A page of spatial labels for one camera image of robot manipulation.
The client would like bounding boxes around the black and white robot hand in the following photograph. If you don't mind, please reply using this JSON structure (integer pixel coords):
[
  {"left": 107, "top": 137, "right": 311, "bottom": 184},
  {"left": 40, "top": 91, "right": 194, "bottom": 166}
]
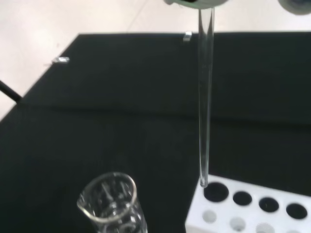
[{"left": 162, "top": 0, "right": 311, "bottom": 17}]

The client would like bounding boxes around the white test tube rack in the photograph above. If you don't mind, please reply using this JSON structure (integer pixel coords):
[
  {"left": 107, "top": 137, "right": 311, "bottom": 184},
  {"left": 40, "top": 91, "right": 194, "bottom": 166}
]
[{"left": 184, "top": 173, "right": 311, "bottom": 233}]

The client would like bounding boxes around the black bench cloth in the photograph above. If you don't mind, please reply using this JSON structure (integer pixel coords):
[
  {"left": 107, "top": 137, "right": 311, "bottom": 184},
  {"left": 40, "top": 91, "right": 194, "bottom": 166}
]
[{"left": 0, "top": 31, "right": 311, "bottom": 233}]

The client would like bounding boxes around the black tripod leg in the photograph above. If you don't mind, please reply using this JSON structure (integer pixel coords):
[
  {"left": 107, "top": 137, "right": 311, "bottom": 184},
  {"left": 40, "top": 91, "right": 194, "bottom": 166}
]
[{"left": 0, "top": 80, "right": 23, "bottom": 104}]

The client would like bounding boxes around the small clear glass beaker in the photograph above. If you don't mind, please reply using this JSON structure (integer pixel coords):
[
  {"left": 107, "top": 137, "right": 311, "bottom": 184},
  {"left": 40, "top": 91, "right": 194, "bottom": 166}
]
[{"left": 76, "top": 171, "right": 149, "bottom": 233}]

